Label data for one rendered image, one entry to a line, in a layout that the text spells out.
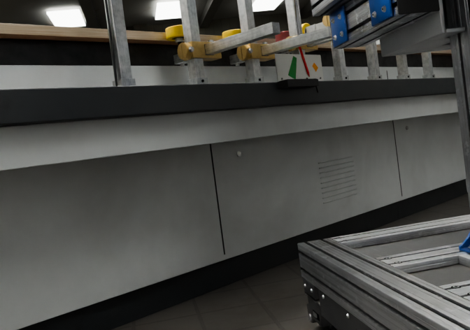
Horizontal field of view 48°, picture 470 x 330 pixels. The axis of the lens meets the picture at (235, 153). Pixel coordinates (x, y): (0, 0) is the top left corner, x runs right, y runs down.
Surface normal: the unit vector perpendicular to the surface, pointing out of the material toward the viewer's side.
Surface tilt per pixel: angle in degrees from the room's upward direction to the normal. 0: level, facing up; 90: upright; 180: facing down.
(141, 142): 90
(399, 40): 90
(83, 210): 90
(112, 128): 90
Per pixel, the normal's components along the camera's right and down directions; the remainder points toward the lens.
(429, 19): -0.98, 0.13
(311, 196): 0.69, -0.07
